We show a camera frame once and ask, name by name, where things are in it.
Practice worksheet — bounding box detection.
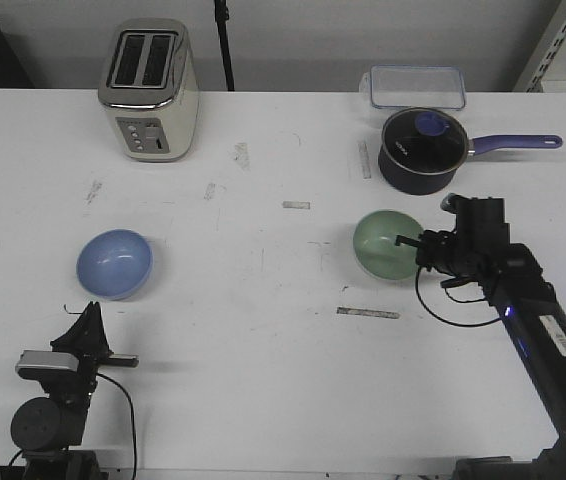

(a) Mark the black tripod pole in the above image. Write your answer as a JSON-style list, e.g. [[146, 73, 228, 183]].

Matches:
[[214, 0, 235, 92]]

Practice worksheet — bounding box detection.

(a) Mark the clear plastic food container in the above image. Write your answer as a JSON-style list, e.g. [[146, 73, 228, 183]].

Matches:
[[359, 65, 466, 110]]

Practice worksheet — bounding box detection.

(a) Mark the cream and chrome toaster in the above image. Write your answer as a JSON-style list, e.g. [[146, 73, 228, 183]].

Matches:
[[98, 18, 199, 163]]

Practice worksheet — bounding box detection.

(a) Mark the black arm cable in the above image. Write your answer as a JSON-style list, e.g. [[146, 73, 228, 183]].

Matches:
[[414, 267, 507, 329], [7, 372, 139, 480]]

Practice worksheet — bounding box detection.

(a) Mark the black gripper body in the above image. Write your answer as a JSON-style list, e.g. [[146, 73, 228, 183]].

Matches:
[[416, 195, 510, 279], [42, 353, 139, 400]]

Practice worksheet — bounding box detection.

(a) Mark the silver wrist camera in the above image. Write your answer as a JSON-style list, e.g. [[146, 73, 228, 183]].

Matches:
[[15, 350, 79, 380]]

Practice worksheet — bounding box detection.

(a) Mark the dark blue saucepan with lid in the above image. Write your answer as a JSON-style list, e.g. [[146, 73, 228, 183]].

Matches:
[[378, 107, 563, 195]]

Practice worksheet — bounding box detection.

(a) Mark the blue bowl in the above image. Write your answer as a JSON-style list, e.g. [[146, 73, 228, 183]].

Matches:
[[76, 229, 154, 300]]

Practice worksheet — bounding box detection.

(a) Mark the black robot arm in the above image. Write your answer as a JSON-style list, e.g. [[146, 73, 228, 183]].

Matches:
[[10, 301, 139, 479], [395, 194, 566, 479]]

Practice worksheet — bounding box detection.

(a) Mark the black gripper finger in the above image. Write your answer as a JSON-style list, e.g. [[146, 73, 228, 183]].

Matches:
[[50, 301, 94, 356], [395, 235, 425, 248], [93, 301, 112, 358]]

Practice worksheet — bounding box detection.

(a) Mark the green bowl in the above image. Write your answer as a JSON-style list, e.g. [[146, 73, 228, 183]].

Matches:
[[353, 210, 424, 280]]

